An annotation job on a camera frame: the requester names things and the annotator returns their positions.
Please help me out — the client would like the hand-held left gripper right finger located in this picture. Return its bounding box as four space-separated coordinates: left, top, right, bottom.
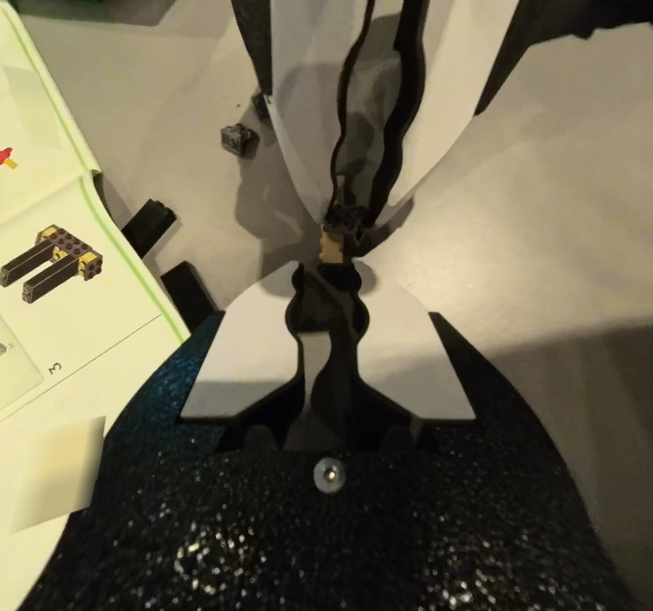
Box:
351 261 477 422

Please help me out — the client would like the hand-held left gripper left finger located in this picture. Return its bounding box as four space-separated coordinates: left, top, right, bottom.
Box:
180 262 307 422

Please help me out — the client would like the black long brick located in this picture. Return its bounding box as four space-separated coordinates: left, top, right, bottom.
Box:
121 199 178 260
161 261 225 333

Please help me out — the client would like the pale green instruction booklet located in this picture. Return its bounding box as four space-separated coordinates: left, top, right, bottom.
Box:
0 0 192 611

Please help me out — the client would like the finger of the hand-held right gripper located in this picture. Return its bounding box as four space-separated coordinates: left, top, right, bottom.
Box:
363 0 537 226
265 0 378 222

